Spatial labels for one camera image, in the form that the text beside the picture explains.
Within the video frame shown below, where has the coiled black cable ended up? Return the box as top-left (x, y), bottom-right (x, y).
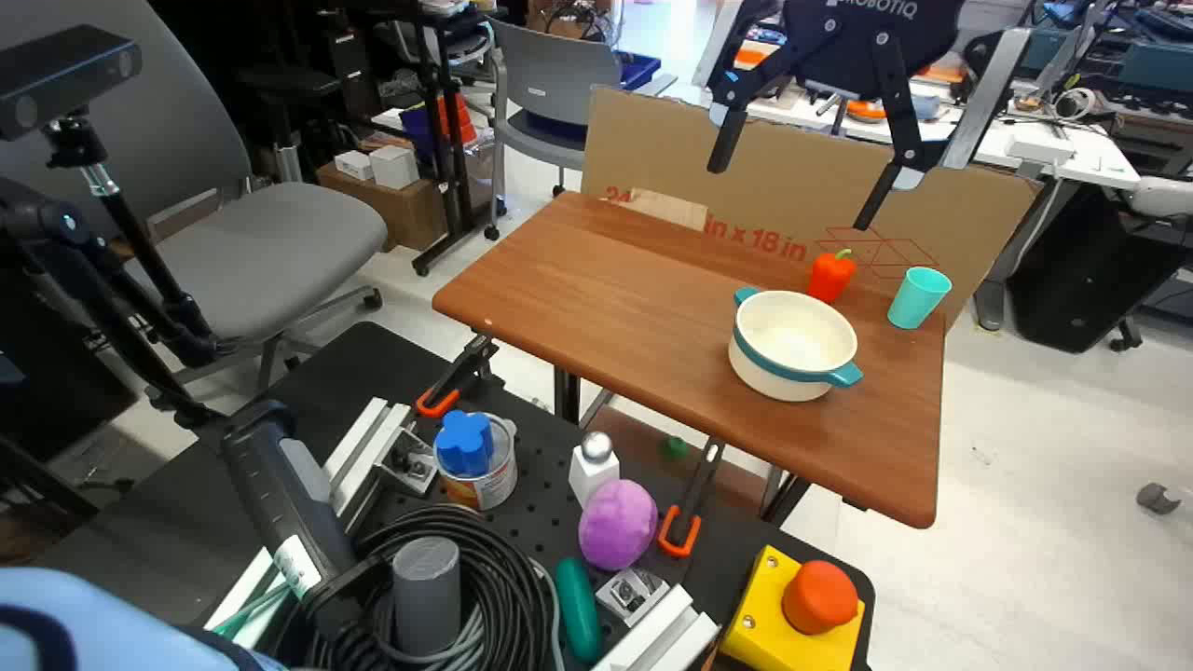
top-left (302, 505), bottom-right (559, 671)

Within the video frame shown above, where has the grey cylinder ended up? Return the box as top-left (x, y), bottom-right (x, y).
top-left (392, 538), bottom-right (462, 655)

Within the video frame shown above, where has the orange black clamp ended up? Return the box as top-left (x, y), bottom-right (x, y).
top-left (414, 334), bottom-right (496, 423)
top-left (656, 441), bottom-right (725, 561)

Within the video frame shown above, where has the grey chair in background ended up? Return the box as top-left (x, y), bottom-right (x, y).
top-left (487, 16), bottom-right (625, 201)

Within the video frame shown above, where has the orange toy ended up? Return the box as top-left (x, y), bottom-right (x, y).
top-left (808, 250), bottom-right (858, 302)

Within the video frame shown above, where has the blue cap white jar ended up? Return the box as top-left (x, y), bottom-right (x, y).
top-left (431, 411), bottom-right (518, 511)

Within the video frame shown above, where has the brown cardboard sheet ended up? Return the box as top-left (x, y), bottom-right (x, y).
top-left (580, 88), bottom-right (1037, 315)

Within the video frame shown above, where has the small white bottle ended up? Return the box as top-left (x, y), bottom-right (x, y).
top-left (566, 434), bottom-right (620, 505)

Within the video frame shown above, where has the orange black clamp right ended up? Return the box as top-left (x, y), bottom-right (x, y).
top-left (656, 441), bottom-right (725, 561)

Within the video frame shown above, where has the yellow box orange button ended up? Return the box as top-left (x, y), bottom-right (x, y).
top-left (720, 544), bottom-right (868, 671)

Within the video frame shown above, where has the black power strip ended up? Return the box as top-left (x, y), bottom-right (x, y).
top-left (221, 423), bottom-right (353, 593)

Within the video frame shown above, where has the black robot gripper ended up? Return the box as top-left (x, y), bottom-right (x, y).
top-left (710, 0), bottom-right (963, 231)

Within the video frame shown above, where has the orange black clamp left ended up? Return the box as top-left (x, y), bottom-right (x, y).
top-left (414, 334), bottom-right (496, 423)

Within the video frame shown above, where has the grey office chair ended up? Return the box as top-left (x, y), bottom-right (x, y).
top-left (0, 0), bottom-right (388, 394)

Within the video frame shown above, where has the teal handle tool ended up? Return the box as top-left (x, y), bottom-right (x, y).
top-left (553, 561), bottom-right (604, 664)

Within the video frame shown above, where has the black camera on tripod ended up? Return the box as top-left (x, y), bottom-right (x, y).
top-left (0, 28), bottom-right (221, 366)

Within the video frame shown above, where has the white bowl with teal rim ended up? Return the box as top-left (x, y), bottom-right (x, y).
top-left (726, 288), bottom-right (864, 402)

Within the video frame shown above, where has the teal plastic cup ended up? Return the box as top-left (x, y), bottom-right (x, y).
top-left (887, 266), bottom-right (951, 331)

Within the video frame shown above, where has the cardboard box on floor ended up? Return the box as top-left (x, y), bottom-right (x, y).
top-left (318, 143), bottom-right (446, 250)

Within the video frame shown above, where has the purple ball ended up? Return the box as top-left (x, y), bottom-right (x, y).
top-left (577, 479), bottom-right (661, 569)

